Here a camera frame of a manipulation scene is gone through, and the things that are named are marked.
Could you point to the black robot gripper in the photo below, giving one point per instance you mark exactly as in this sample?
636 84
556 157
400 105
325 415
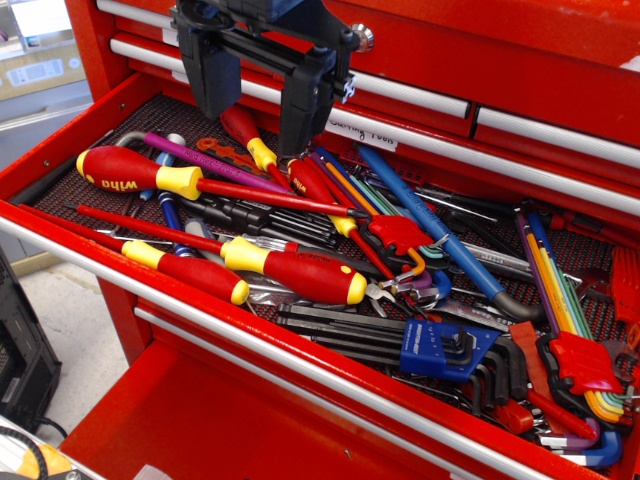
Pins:
214 35

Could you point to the violet Allen key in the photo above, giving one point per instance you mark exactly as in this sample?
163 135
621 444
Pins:
194 157

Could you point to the orange plastic key holder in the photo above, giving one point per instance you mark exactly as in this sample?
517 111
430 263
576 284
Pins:
229 154

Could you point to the black Torx key set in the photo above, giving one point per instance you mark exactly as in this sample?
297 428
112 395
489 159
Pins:
254 218

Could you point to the rainbow Allen key set centre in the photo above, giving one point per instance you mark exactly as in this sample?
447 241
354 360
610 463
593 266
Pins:
396 239

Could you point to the rainbow allen key set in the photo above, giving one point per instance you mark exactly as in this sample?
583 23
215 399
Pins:
396 239
583 374

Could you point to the large blue Allen key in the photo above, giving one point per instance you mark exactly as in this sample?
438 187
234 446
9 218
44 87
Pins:
432 224

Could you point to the blue holder black Allen keys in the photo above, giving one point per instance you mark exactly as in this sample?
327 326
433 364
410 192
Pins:
444 351

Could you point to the rainbow Allen key set right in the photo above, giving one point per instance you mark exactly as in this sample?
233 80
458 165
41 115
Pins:
583 374

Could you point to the red yellow screwdriver back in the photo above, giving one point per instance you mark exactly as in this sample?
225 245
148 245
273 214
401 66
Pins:
240 125

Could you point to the white cutting tools label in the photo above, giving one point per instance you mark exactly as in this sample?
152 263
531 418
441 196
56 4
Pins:
361 135

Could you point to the silver chest lock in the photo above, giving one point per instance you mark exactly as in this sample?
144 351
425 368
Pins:
365 36

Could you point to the red yellow screwdriver middle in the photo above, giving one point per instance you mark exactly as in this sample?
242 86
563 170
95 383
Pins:
310 181

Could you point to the large red yellow Wiha screwdriver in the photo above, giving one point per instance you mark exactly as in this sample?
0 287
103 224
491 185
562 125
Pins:
118 169

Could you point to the red yellow screwdriver front left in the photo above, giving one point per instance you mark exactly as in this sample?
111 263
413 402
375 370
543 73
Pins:
207 276

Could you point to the red yellow screwdriver front centre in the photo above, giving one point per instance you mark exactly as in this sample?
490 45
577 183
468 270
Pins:
314 276

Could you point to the red tool chest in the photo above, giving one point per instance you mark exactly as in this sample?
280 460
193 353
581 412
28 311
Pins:
499 100

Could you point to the silver combination wrench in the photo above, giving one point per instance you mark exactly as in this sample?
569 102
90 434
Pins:
501 263

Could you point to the black device on floor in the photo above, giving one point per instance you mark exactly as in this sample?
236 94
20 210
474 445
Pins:
30 370

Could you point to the red comb-like holder right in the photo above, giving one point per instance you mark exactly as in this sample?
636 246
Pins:
625 285

